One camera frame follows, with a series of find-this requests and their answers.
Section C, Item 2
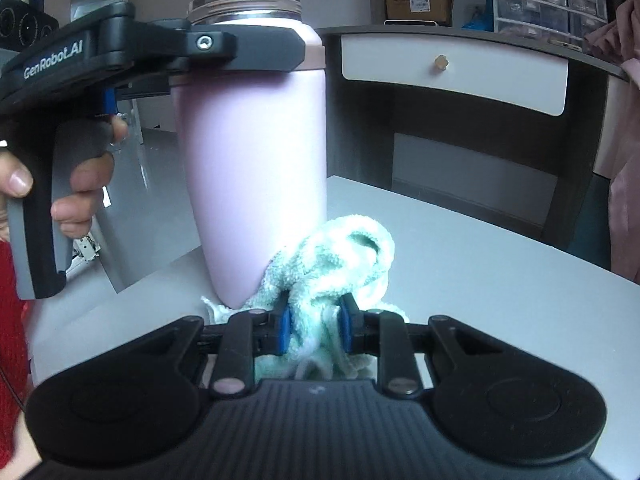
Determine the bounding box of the light green towel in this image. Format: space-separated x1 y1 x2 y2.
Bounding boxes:
200 215 411 381

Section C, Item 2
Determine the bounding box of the person's red clothing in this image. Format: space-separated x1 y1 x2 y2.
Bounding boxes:
0 240 32 466

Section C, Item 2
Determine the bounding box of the pink insulated bottle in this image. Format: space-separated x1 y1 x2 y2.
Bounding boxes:
172 0 328 311

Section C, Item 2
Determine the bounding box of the person's left hand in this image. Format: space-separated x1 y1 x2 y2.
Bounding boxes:
0 115 129 241

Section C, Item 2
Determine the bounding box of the person's right forearm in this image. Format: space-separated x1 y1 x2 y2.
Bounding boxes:
0 430 43 480

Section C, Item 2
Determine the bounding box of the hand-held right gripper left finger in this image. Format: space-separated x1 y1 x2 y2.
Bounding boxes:
170 292 296 401

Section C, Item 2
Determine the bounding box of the blue plastic bag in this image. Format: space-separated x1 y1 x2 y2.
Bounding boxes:
462 0 496 31

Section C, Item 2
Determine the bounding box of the white metal bracket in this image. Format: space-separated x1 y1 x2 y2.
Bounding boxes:
72 232 102 262

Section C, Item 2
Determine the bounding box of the white side cabinet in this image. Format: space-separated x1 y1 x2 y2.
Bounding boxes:
592 77 626 176

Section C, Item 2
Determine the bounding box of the grey desk with hutch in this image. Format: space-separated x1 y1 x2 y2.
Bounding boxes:
317 0 640 271

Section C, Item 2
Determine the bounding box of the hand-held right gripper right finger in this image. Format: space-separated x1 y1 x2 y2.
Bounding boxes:
336 292 481 401

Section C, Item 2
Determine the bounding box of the pink hanging cloth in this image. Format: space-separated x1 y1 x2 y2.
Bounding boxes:
582 0 640 283

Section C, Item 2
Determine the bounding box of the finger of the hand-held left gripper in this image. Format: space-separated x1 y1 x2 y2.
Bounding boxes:
136 19 306 73

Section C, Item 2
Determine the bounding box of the white desk drawer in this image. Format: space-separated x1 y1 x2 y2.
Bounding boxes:
341 35 570 117

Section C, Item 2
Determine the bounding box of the clear plastic drawer organizer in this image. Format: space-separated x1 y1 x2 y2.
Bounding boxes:
490 0 608 51

